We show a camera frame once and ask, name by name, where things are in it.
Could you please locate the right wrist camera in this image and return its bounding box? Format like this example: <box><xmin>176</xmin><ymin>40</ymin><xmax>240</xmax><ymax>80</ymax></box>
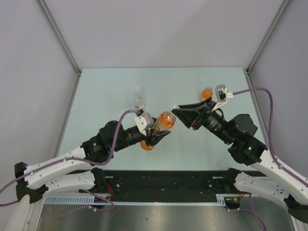
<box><xmin>212</xmin><ymin>84</ymin><xmax>233</xmax><ymax>111</ymax></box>

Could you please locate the grey slotted cable duct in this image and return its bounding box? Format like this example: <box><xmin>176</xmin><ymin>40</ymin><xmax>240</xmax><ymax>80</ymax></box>
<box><xmin>44</xmin><ymin>194</ymin><xmax>240</xmax><ymax>206</ymax></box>

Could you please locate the clear water bottle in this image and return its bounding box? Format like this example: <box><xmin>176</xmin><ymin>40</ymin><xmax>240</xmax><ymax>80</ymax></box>
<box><xmin>132</xmin><ymin>87</ymin><xmax>146</xmax><ymax>111</ymax></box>

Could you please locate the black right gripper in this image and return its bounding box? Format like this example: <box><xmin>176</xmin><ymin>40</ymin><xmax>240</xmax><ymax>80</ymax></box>
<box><xmin>171</xmin><ymin>96</ymin><xmax>233</xmax><ymax>144</ymax></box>

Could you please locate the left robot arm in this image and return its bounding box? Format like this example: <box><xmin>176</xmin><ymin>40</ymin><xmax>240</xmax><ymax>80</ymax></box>
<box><xmin>14</xmin><ymin>116</ymin><xmax>174</xmax><ymax>204</ymax></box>

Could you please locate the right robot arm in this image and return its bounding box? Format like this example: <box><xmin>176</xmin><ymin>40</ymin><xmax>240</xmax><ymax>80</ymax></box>
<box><xmin>172</xmin><ymin>98</ymin><xmax>308</xmax><ymax>223</ymax></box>

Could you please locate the small orange juice bottle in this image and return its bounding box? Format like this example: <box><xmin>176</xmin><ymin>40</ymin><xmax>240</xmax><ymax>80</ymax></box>
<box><xmin>200</xmin><ymin>87</ymin><xmax>213</xmax><ymax>102</ymax></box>

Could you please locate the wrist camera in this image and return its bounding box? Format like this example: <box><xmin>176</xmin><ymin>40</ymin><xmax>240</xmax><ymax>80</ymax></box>
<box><xmin>212</xmin><ymin>84</ymin><xmax>233</xmax><ymax>111</ymax></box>
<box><xmin>134</xmin><ymin>112</ymin><xmax>154</xmax><ymax>136</ymax></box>

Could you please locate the white water bottle cap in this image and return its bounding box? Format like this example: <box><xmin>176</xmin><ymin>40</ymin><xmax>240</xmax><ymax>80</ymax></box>
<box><xmin>134</xmin><ymin>86</ymin><xmax>141</xmax><ymax>92</ymax></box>

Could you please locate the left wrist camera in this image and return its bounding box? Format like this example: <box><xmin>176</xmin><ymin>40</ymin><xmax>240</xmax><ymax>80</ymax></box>
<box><xmin>134</xmin><ymin>112</ymin><xmax>154</xmax><ymax>136</ymax></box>

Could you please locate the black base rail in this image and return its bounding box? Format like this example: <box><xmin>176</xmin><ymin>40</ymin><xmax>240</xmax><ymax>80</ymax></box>
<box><xmin>64</xmin><ymin>169</ymin><xmax>265</xmax><ymax>203</ymax></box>

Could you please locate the tall orange tea bottle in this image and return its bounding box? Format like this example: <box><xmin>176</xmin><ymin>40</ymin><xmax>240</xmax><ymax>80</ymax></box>
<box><xmin>140</xmin><ymin>111</ymin><xmax>176</xmax><ymax>151</ymax></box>

